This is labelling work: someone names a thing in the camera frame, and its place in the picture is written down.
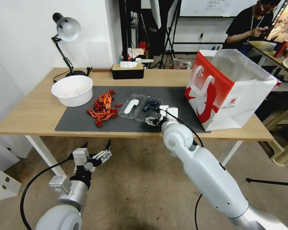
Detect clear plastic takeout container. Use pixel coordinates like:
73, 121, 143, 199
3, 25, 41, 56
117, 94, 164, 123

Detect black tissue box wooden lid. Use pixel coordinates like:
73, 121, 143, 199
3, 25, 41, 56
111, 63, 145, 80

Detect red white takeout bag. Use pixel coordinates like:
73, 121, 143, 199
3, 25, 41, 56
184, 49, 282, 132

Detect blueberries cluster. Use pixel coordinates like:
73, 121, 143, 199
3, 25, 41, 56
143, 99, 162, 112

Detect dark grey table mat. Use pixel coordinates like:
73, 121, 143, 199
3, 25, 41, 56
55, 86, 212, 132

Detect red crayfish shells pile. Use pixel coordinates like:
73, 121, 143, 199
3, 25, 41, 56
86, 89, 118, 128

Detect white round bowl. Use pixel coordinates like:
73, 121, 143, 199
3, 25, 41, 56
51, 75, 94, 108

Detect white tissue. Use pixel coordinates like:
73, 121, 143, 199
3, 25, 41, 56
119, 61, 138, 68

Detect wooden table white legs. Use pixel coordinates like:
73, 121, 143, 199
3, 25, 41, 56
0, 67, 276, 179

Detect white cabinet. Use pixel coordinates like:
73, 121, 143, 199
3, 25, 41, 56
0, 133, 22, 203

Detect black tripod stand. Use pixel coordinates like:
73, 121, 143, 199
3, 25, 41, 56
150, 0, 183, 70

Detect black metal rack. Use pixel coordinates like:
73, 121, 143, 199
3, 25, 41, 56
118, 0, 140, 63

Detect white softbox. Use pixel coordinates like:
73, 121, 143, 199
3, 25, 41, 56
149, 0, 162, 28

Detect black desk lamp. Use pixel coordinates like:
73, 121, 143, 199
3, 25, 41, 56
51, 12, 93, 79

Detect whiteboard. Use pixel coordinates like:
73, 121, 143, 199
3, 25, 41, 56
179, 0, 256, 18

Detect beige plastic stool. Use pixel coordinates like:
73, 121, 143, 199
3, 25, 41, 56
263, 109, 288, 167

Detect black stand leg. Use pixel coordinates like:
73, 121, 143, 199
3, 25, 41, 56
245, 177, 288, 188

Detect person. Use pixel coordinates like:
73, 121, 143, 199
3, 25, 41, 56
221, 0, 283, 50

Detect yellow-topped side table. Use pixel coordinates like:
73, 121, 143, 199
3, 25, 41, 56
248, 41, 288, 73

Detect person's hand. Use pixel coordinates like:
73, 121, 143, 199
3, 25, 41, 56
252, 26, 267, 38

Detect red drink can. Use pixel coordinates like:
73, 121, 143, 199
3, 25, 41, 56
273, 41, 288, 58

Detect bright monitor screen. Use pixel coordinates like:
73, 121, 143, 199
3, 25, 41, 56
266, 0, 288, 44

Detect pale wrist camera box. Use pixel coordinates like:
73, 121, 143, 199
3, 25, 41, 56
167, 107, 179, 120
73, 148, 90, 166

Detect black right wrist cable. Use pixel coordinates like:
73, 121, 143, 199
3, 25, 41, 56
155, 108, 204, 147

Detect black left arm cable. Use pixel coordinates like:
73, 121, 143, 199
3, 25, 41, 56
20, 157, 75, 230

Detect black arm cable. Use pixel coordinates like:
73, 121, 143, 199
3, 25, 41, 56
20, 157, 75, 230
194, 193, 203, 230

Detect black right arm lower cable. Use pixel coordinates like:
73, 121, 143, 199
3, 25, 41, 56
194, 193, 203, 230

